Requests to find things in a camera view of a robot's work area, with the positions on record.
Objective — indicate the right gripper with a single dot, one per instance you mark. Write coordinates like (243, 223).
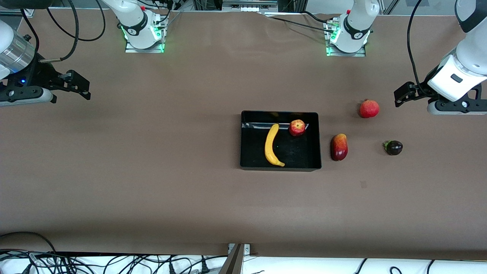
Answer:
(41, 75)

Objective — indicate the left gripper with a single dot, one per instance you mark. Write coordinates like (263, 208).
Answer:
(421, 91)

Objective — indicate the red yellow apple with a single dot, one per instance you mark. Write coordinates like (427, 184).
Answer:
(297, 128)

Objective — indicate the black plastic tray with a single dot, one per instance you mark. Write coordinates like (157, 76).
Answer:
(296, 152)

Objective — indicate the yellow banana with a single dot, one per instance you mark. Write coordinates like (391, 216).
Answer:
(269, 146)

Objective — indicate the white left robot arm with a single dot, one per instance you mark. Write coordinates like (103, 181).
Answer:
(357, 23)

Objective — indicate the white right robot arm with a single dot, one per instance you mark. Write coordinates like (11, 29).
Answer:
(133, 19)

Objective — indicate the red pomegranate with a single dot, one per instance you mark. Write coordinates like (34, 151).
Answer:
(369, 109)

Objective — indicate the dark purple mangosteen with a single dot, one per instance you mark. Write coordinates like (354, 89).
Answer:
(394, 148)

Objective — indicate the slanted aluminium profile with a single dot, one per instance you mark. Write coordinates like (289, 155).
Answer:
(390, 7)

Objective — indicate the red mango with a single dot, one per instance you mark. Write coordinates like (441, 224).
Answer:
(338, 148)

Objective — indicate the white power strip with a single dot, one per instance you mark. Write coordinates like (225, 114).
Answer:
(249, 7)

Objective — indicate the diagonal metal bar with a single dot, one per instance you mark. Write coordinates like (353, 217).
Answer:
(234, 264)

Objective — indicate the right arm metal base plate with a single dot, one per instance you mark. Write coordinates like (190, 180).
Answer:
(144, 50)

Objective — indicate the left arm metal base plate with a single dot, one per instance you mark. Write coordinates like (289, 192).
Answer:
(346, 54)

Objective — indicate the silver table edge bracket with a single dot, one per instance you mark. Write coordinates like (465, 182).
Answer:
(247, 249)

